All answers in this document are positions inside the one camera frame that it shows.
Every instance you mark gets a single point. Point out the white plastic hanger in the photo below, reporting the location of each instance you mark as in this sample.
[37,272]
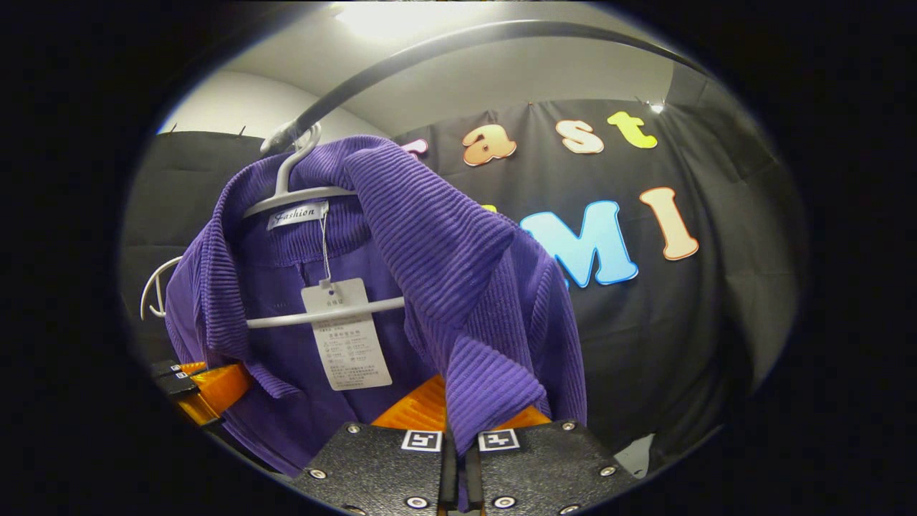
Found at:
[147,290]
[286,172]

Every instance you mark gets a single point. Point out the black backdrop cloth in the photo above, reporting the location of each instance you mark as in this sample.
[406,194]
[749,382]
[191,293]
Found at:
[680,322]

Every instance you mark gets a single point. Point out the black clothes rack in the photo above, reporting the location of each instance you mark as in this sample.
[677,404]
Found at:
[430,46]

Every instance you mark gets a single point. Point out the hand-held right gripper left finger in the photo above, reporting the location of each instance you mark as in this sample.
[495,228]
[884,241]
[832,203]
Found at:
[387,469]

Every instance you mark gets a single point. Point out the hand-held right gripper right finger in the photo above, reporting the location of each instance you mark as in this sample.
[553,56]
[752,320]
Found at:
[544,466]

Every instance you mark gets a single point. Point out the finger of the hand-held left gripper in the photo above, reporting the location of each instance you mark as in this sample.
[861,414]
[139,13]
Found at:
[215,387]

